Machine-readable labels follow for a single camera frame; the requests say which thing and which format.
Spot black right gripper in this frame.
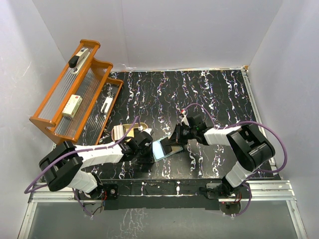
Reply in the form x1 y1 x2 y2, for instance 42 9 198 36
166 123 196 145

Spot mint green card holder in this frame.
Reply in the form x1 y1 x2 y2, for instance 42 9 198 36
152 137 183 162

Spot tan oval wooden tray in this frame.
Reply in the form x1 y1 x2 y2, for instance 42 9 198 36
122 122 148 137

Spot orange wooden shelf rack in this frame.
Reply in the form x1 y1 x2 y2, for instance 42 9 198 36
29 39 124 145

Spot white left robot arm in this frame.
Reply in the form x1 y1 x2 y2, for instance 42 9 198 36
39 128 153 199

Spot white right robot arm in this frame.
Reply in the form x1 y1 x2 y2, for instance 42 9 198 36
159 115 275 198

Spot white card stack in tray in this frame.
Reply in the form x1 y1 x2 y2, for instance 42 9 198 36
112 125 124 141

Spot white small clip object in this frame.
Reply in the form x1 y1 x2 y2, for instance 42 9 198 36
100 97 113 115

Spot white small cardboard box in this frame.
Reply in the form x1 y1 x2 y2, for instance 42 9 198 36
62 95 82 118

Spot black and white stapler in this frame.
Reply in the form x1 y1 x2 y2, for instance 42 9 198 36
68 47 90 75

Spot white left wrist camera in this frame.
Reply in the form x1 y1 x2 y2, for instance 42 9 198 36
138 125 153 135

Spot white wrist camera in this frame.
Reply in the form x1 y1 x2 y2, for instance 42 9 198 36
179 110 189 126
138 125 153 135

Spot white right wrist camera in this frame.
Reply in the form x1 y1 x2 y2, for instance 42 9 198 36
179 110 189 126

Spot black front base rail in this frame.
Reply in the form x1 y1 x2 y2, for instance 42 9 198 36
74 179 252 211

